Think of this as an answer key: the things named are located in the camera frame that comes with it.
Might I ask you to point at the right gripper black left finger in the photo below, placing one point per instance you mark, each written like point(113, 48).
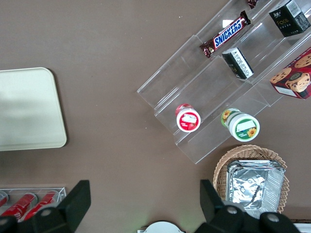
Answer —
point(70, 211)

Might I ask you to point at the red cookie box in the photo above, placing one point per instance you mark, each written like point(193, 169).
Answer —
point(295, 77)

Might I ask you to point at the beige plastic tray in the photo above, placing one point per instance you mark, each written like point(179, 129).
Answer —
point(29, 109)

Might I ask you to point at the snickers chocolate bar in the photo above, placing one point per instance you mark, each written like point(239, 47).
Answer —
point(227, 34)
point(252, 3)

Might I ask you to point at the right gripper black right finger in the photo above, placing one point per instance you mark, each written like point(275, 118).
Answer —
point(218, 218)

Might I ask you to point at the stack of foil trays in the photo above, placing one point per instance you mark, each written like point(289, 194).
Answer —
point(252, 187)

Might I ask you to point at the white plastic bin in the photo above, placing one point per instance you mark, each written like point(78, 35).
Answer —
point(303, 228)

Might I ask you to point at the red cola bottle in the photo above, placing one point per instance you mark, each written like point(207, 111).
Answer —
point(20, 206)
point(45, 204)
point(3, 199)

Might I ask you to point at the red lid yogurt cup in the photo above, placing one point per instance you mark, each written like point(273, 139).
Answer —
point(188, 120)

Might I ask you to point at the clear acrylic stepped display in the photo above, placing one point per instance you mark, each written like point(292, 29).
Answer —
point(194, 80)

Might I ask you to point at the clear acrylic bottle rack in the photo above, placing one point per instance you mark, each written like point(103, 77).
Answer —
point(62, 191)

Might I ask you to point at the black tissue box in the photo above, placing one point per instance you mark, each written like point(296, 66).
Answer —
point(238, 63)
point(289, 19)

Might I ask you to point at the light tan wicker basket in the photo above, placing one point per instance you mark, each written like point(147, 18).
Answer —
point(221, 167)

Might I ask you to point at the green lid yogurt cup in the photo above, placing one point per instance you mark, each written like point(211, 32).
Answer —
point(244, 126)

